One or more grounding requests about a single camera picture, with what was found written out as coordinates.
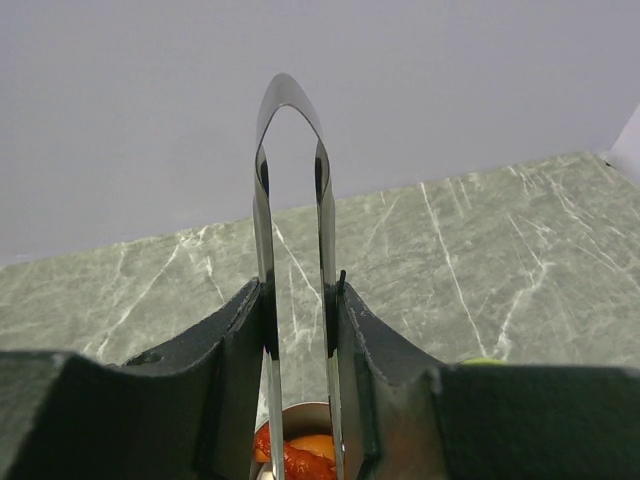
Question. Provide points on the beige round lunch box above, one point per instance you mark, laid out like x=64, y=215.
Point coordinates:
x=299, y=420

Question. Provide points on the orange shrimp piece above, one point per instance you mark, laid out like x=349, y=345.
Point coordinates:
x=307, y=457

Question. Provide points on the stainless steel tongs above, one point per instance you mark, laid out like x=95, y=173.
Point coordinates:
x=285, y=91

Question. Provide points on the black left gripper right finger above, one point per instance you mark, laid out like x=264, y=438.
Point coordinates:
x=406, y=415

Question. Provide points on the green round lid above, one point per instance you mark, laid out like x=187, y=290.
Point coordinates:
x=482, y=361

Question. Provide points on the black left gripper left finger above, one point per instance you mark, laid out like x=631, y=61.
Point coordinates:
x=183, y=409

